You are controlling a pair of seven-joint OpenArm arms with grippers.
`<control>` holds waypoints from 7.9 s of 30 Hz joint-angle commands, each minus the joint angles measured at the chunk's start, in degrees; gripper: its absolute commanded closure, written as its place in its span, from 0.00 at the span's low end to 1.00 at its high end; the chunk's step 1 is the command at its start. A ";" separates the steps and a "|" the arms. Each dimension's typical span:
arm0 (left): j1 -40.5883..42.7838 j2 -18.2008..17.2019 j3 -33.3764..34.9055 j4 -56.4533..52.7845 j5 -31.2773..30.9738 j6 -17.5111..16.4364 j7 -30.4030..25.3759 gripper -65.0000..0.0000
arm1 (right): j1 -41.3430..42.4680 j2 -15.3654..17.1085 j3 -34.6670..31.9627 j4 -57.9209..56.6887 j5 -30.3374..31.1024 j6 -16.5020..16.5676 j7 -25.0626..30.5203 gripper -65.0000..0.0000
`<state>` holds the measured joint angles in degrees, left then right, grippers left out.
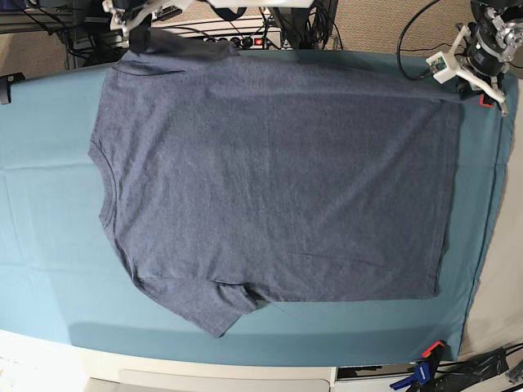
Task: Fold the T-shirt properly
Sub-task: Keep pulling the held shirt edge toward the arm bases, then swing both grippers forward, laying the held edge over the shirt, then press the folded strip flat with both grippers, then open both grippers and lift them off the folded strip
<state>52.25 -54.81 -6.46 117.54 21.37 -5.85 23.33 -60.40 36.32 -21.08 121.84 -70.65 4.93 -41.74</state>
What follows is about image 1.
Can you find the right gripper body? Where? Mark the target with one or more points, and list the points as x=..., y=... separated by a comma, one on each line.
x=129, y=15

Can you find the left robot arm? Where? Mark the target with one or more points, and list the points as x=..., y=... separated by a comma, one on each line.
x=501, y=12

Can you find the orange black clamp top right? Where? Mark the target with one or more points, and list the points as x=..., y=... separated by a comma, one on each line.
x=486, y=101

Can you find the black plastic bag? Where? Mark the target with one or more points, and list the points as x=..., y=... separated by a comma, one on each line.
x=481, y=367

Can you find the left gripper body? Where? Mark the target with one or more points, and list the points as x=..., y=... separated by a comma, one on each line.
x=482, y=51

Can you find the blue orange clamp bottom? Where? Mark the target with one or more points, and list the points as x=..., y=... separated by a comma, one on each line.
x=424, y=371

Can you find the blue-grey heathered T-shirt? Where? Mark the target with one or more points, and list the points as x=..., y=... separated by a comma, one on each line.
x=234, y=179

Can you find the black clamp left edge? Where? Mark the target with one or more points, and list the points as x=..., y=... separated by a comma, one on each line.
x=6, y=81

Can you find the teal table cloth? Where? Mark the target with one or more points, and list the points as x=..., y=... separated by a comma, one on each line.
x=61, y=280

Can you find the aluminium frame rail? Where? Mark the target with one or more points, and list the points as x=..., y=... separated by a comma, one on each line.
x=35, y=20

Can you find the power strip with red switch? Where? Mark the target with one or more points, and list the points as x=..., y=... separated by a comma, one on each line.
x=258, y=41

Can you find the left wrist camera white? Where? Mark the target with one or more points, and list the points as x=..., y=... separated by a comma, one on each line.
x=443, y=66

